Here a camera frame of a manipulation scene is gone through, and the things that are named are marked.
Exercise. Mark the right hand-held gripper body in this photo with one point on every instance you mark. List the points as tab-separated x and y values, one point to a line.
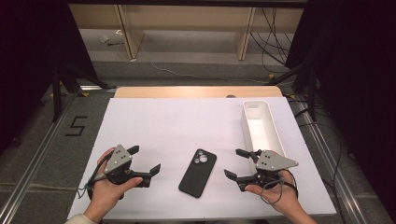
274	161

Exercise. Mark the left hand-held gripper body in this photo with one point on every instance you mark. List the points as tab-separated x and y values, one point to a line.
120	158

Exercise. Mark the white plastic storage bin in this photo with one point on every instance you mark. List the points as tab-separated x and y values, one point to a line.
261	130

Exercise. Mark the person's left hand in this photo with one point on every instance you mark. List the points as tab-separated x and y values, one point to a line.
109	194

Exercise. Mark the person's right hand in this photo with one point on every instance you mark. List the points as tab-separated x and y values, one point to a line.
285	199

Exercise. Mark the white table cover sheet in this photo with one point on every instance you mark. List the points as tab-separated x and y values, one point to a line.
171	124

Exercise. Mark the yellow tape mark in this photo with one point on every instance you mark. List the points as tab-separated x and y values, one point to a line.
83	94
271	76

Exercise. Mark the black tripod stand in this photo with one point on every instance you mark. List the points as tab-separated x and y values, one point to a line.
311	93
57	93

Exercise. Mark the white paper scrap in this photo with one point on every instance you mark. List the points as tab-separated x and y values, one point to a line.
104	39

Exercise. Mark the black curtain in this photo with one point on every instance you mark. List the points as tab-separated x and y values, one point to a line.
358	77
31	62

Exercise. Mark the light wooden shelf unit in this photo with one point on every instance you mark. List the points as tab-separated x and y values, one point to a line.
186	18

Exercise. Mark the black crossbar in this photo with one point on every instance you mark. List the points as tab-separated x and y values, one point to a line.
186	2

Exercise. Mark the aluminium floor rail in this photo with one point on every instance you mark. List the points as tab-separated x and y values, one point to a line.
34	161
333	174

